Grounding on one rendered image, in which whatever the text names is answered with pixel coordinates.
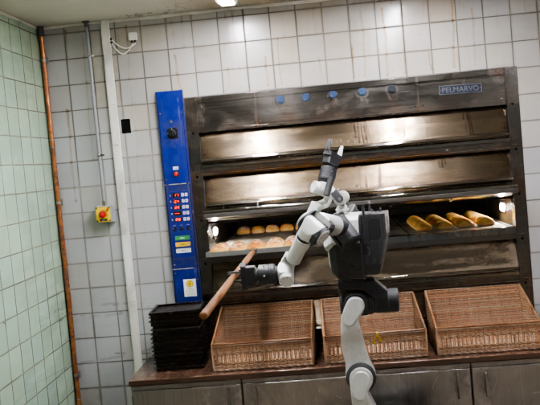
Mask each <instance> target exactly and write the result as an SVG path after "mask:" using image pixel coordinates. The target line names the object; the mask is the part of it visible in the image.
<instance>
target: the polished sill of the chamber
mask: <svg viewBox="0 0 540 405"><path fill-rule="evenodd" d="M507 234H516V227H515V226H509V227H491V228H480V229H470V230H460V231H442V232H431V233H421V234H411V235H392V236H389V238H388V243H387V244H389V243H408V242H418V241H428V240H438V239H458V238H468V237H477V236H488V235H507ZM319 249H325V248H324V245H322V246H320V247H314V246H309V249H308V250H307V251H309V250H319ZM269 253H280V252H267V253H257V255H259V254H269ZM237 256H246V255H237ZM220 257H230V256H217V257H211V258H220Z"/></svg>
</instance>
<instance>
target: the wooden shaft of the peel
mask: <svg viewBox="0 0 540 405"><path fill-rule="evenodd" d="M255 253H256V252H255V251H254V250H251V251H250V252H249V253H248V254H247V256H246V257H245V258H244V259H243V261H242V262H246V263H247V264H248V263H249V261H250V260H251V258H252V257H253V256H254V255H255ZM238 276H239V274H231V275H230V276H229V278H228V279H227V280H226V282H225V283H224V284H223V286H222V287H221V288H220V289H219V291H218V292H217V293H216V294H215V295H214V296H213V297H212V299H211V300H210V301H209V303H208V304H207V305H206V307H205V308H204V309H203V310H202V312H201V313H200V314H199V316H200V318H201V319H202V320H206V319H207V318H208V317H209V316H210V314H211V313H212V311H213V310H214V309H215V307H216V306H217V304H218V303H219V302H220V301H221V299H222V298H223V296H224V295H225V294H226V292H227V291H228V289H229V288H230V287H231V286H232V285H233V283H234V282H235V280H236V279H237V277H238Z"/></svg>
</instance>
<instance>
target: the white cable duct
mask: <svg viewBox="0 0 540 405"><path fill-rule="evenodd" d="M100 29H101V38H102V46H103V54H104V69H105V79H106V87H107V95H108V110H109V119H110V127H111V135H112V151H113V159H114V167H115V176H116V184H117V200H118V208H119V216H120V225H121V240H122V248H123V257H124V265H125V281H126V289H127V297H128V306H129V321H130V329H131V338H132V346H133V361H134V370H135V374H136V373H137V371H138V370H139V369H140V368H141V366H142V356H141V341H140V333H139V325H138V316H137V300H136V292H135V284H134V275H133V260H132V252H131V243H130V234H129V219H128V211H127V202H126V194H125V178H124V170H123V161H122V153H121V138H120V130H119V121H118V112H117V97H116V89H115V80H114V72H113V56H112V48H111V43H110V42H111V40H110V31H109V23H108V20H100Z"/></svg>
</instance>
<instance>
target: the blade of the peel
mask: <svg viewBox="0 0 540 405"><path fill-rule="evenodd" d="M290 248H291V246H284V247H265V248H257V253H267V252H286V251H289V250H290ZM249 250H250V249H244V250H234V251H224V252H206V258H207V257H217V256H237V255H247V254H248V253H249Z"/></svg>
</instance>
